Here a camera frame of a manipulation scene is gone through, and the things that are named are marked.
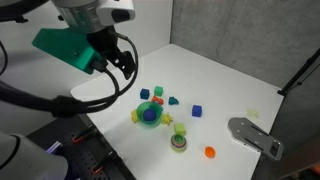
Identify green plastic bowl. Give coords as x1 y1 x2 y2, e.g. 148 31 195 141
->
136 101 164 129

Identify pale yellow flat piece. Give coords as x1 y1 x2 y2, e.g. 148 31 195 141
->
246 108 260 119

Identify orange toy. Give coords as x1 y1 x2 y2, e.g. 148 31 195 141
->
151 95 165 106

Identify dark blue cube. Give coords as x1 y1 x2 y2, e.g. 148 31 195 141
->
139 88 151 100

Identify black pegboard table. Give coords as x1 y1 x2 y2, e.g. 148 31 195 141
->
25 113 137 180

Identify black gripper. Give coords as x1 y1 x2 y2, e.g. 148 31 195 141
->
87 27 137 80

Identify rainbow stacked cups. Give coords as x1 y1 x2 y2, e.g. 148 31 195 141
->
170 133 188 153

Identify teal toy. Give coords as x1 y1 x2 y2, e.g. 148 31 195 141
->
168 96 180 106

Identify grey metal plate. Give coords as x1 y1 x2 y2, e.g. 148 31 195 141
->
227 117 285 161

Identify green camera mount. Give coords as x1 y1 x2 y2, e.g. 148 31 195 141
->
31 27 105 75

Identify black cable bundle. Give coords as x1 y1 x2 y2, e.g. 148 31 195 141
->
0 32 139 118

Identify lime green cube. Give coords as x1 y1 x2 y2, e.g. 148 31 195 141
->
173 122 187 136

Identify black pole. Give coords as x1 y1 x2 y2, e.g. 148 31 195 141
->
277 47 320 97

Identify red black clamp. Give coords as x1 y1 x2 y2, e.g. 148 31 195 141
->
71 125 98 144
91 151 118 176

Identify yellow toy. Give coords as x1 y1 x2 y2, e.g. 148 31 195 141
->
130 109 140 124
160 112 174 126

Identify blue ball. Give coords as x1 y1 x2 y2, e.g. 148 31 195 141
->
143 109 157 122

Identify orange round block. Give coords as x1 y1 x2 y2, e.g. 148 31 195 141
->
204 145 217 159

